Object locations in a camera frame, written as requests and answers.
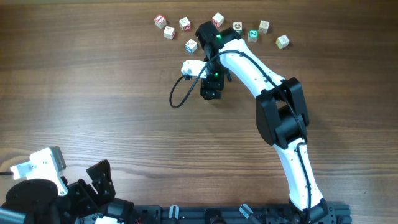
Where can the red-sided block top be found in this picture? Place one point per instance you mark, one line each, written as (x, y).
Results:
(217, 19)

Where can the plain wooden block right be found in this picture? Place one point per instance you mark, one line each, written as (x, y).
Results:
(263, 26)

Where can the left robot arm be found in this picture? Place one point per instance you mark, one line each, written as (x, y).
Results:
(36, 201)

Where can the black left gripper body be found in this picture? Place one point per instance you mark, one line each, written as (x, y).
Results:
(80, 202)

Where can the plain top block left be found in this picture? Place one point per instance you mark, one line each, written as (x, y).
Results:
(169, 32)

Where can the green Z letter block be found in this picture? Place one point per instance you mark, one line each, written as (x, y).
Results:
(253, 35)

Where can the blue-sided wooden block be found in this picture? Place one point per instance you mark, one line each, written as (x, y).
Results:
(191, 46)

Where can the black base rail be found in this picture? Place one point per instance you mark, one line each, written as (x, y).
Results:
(280, 213)

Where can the block with red side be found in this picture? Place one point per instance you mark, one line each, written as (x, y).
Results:
(185, 24)

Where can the yellow wooden block far right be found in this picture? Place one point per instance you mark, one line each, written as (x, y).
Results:
(282, 41)

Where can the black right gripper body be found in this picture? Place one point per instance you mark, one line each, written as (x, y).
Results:
(214, 79)

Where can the red I letter block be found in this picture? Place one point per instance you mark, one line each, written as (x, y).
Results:
(160, 21)

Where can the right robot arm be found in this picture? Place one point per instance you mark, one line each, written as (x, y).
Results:
(281, 111)

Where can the block with dark picture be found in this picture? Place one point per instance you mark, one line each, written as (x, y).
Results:
(238, 27)

